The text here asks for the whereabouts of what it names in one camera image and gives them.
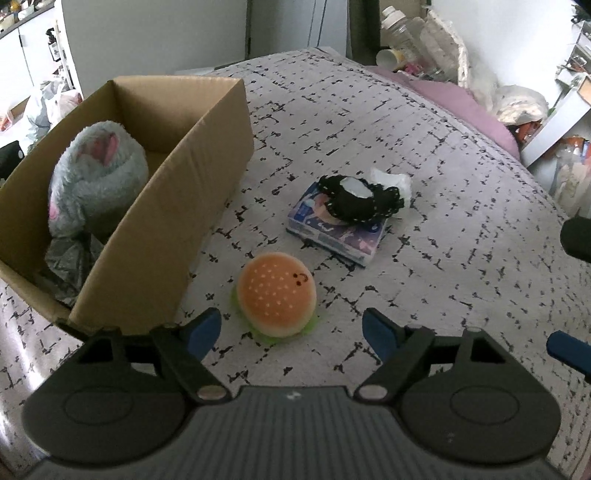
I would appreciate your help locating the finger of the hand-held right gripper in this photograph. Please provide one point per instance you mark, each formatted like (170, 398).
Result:
(577, 240)
(568, 347)

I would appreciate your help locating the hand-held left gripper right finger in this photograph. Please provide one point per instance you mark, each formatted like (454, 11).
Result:
(376, 333)

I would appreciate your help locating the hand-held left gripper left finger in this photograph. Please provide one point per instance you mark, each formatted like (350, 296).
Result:
(207, 332)

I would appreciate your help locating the burger plush toy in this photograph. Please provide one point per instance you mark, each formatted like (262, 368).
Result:
(277, 290)

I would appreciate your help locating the brown cardboard box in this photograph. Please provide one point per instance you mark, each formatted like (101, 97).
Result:
(184, 184)

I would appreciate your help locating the grey plastic bag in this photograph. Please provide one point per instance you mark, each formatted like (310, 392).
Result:
(69, 267)

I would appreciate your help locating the grey plush toy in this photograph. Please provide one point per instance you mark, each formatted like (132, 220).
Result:
(106, 184)

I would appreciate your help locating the white bag under desk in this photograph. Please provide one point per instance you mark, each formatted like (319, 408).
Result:
(572, 177)

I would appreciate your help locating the blue tissue packet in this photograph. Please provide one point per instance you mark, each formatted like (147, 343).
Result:
(332, 241)

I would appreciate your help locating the white desk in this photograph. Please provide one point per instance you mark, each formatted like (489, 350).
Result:
(554, 124)

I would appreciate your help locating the black lace cloth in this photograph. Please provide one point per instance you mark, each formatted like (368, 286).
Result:
(355, 208)

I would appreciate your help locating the white floral plastic bag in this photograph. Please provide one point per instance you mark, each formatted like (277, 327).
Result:
(519, 104)

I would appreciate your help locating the white crumpled tissue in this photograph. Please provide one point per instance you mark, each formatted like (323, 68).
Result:
(393, 181)

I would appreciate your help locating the pink pillow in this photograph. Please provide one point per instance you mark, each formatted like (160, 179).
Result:
(461, 106)

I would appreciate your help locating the white crumpled plastic bag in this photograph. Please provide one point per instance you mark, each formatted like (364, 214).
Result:
(480, 85)

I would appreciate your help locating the paper cup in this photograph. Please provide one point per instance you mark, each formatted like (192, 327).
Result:
(390, 57)

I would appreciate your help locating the black case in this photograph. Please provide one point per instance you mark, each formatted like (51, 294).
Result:
(9, 159)

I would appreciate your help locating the clear plastic jar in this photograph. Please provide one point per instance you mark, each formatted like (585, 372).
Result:
(404, 30)

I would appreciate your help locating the pinkish white plastic bag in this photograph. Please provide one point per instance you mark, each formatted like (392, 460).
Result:
(51, 108)

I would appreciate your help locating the grey door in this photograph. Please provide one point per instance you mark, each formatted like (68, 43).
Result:
(300, 23)

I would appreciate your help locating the white cabinet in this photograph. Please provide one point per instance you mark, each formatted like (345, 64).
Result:
(32, 55)

